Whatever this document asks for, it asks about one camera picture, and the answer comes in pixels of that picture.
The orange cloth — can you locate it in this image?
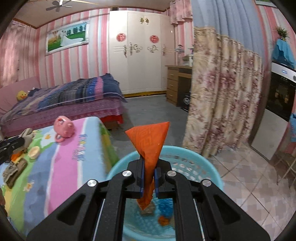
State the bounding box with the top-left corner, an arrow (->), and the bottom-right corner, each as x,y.
125,121 -> 170,210

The blue plastic bag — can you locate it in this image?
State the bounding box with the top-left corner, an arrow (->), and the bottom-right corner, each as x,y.
158,198 -> 174,218

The cream round lid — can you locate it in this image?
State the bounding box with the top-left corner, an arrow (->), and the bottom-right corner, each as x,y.
28,146 -> 41,160

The orange peel piece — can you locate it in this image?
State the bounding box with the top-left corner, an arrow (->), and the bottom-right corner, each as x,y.
158,216 -> 171,226

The purple bed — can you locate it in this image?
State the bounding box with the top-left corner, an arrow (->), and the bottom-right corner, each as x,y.
0,73 -> 127,137

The light blue plastic basket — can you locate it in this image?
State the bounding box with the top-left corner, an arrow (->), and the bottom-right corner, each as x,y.
106,145 -> 224,241

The yellow duck plush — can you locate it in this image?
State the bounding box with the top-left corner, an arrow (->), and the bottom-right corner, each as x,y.
16,90 -> 28,101

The colourful cartoon bed sheet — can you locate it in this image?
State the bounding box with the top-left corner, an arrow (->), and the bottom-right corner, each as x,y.
1,116 -> 119,237

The pink cartoon cup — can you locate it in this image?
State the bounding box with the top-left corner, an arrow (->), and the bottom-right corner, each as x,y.
53,115 -> 75,143

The black box under desk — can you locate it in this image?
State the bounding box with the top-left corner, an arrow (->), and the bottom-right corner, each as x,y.
181,92 -> 190,112

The striped blue purple quilt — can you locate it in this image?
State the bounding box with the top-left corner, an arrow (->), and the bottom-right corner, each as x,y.
1,73 -> 126,125

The pink window curtain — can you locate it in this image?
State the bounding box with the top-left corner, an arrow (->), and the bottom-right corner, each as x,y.
1,20 -> 39,87

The wooden desk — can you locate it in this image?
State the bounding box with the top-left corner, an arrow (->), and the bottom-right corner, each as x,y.
166,65 -> 192,107

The white wardrobe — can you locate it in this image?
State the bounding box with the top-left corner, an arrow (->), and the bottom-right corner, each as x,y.
108,11 -> 175,94

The desk lamp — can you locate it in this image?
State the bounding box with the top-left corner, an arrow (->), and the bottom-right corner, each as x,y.
175,44 -> 184,66

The framed wedding picture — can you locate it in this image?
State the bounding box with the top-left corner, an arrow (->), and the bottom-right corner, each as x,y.
45,20 -> 90,55

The floral beige curtain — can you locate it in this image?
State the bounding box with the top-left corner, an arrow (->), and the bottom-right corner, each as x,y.
183,1 -> 264,157

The ceiling fan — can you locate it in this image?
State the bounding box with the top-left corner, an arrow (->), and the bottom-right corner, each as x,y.
46,1 -> 72,13

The blue cloth with plant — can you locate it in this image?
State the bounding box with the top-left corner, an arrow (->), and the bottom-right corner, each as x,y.
272,26 -> 295,69

